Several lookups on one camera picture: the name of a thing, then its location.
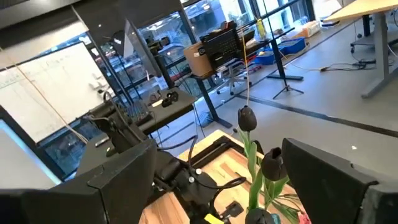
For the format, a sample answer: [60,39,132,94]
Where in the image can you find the black headphones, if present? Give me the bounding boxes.
[160,90,180,108]

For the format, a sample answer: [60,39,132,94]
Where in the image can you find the brown cardboard box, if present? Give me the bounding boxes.
[183,42,215,78]

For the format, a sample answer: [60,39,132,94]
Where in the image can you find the yellow bottle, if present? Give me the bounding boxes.
[256,18,267,40]

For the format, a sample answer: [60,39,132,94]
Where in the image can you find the black keyboard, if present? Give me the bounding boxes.
[125,100,154,126]

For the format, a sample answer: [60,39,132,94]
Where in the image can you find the wooden desk grey legs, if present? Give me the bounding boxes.
[323,0,398,100]

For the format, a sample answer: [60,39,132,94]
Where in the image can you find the pink flower spray green stem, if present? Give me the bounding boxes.
[297,212,312,224]

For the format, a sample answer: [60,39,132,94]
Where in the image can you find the white whiteboard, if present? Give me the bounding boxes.
[0,41,115,144]

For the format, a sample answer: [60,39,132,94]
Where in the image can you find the black tulip with green stem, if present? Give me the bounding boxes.
[244,207,276,224]
[237,105,265,224]
[260,147,299,224]

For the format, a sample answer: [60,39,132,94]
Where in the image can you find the black floor cable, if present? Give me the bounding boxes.
[319,59,377,73]

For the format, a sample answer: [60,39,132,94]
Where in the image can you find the thin black floor tripod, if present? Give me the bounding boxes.
[262,0,305,100]

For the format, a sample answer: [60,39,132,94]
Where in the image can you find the bright computer screen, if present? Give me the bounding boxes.
[0,119,62,190]

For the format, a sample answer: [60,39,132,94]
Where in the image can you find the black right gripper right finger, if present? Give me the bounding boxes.
[281,137,398,224]

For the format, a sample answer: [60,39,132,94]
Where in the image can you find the blue plastic bin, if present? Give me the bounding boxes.
[252,37,307,66]

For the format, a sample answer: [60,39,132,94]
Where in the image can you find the grey office chair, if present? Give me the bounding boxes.
[215,58,253,96]

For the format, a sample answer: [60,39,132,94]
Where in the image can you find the black plastic crate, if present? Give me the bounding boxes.
[200,21,256,71]

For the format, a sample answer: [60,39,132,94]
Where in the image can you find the dark grey desk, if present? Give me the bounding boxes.
[75,88,233,177]

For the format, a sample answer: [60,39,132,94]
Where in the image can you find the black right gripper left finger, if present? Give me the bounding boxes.
[0,138,158,224]

